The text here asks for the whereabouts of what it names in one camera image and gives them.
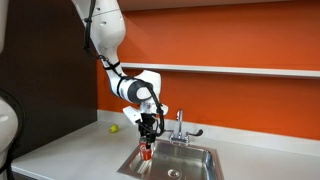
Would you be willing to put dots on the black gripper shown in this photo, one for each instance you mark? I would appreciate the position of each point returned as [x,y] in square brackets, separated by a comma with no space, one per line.
[145,127]

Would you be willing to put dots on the red soda can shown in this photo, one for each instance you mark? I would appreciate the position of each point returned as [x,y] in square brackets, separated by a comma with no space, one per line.
[145,153]

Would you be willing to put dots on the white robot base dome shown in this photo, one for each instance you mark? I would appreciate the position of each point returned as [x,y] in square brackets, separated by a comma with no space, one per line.
[8,130]

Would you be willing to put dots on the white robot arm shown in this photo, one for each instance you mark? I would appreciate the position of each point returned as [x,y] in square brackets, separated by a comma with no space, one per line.
[104,32]

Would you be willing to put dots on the stainless steel sink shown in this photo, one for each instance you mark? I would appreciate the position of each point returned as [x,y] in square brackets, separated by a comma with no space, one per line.
[174,161]

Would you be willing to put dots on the small green fruit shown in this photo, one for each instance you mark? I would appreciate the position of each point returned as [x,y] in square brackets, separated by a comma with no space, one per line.
[113,129]

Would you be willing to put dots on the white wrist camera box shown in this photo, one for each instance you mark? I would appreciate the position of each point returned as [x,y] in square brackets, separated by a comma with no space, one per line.
[132,114]

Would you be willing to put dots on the chrome faucet with black handles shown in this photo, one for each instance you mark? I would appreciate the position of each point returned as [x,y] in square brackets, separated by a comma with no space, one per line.
[179,136]

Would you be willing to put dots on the white wall shelf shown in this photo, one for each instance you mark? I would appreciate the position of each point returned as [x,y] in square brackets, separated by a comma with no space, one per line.
[226,70]

